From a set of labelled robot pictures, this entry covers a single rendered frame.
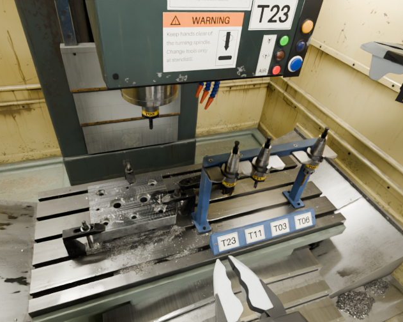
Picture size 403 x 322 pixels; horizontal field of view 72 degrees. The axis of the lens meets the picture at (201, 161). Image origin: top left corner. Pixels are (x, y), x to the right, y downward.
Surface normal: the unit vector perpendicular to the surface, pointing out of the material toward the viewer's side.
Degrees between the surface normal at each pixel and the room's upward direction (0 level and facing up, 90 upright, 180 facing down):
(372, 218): 24
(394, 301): 8
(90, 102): 90
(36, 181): 0
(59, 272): 0
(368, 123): 90
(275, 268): 7
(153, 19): 90
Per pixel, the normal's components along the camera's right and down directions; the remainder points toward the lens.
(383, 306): 0.04, -0.84
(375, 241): -0.31, -0.62
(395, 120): -0.94, 0.16
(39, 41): 0.34, 0.63
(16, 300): 0.46, -0.76
